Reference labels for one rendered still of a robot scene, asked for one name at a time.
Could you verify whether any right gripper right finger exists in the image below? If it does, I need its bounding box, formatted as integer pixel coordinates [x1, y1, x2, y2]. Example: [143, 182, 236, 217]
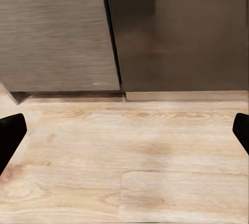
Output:
[232, 113, 249, 155]

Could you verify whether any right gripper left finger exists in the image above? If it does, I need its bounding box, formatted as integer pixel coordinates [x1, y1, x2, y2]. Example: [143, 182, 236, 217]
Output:
[0, 113, 27, 175]

